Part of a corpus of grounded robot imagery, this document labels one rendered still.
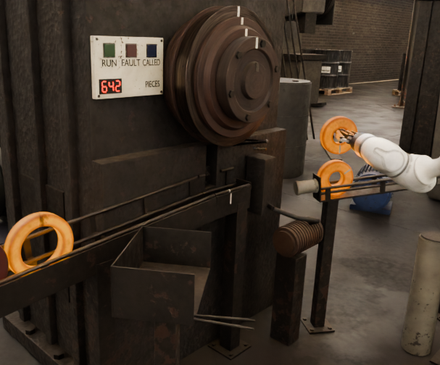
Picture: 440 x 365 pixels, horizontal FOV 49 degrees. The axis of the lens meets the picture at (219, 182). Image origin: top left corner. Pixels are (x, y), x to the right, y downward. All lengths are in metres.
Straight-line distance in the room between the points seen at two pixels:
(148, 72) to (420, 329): 1.49
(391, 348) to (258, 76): 1.31
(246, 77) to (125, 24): 0.41
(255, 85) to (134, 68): 0.40
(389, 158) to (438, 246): 0.54
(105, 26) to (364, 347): 1.65
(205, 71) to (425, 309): 1.31
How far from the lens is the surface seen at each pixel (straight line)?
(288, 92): 4.41
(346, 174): 2.09
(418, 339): 2.28
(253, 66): 1.63
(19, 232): 1.33
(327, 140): 2.01
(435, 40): 5.75
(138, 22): 1.61
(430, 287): 2.17
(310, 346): 2.23
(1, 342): 2.31
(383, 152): 1.70
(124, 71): 1.55
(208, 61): 1.57
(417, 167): 1.78
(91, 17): 1.51
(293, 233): 1.96
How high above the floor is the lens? 1.26
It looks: 17 degrees down
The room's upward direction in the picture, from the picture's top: 2 degrees clockwise
